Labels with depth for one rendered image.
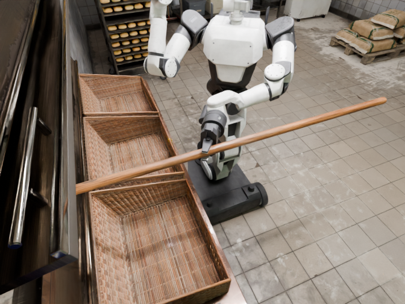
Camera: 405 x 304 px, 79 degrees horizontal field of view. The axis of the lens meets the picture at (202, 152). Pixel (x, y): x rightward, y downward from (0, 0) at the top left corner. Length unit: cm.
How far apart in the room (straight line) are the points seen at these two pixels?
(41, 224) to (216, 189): 162
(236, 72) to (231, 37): 17
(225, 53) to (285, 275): 147
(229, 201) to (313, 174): 95
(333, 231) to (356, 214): 28
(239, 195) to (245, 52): 112
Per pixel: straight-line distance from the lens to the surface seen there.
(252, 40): 119
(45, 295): 73
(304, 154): 268
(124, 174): 79
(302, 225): 217
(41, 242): 48
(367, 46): 470
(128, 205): 139
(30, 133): 58
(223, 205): 189
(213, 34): 121
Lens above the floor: 179
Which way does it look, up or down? 46 degrees down
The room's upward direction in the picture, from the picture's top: straight up
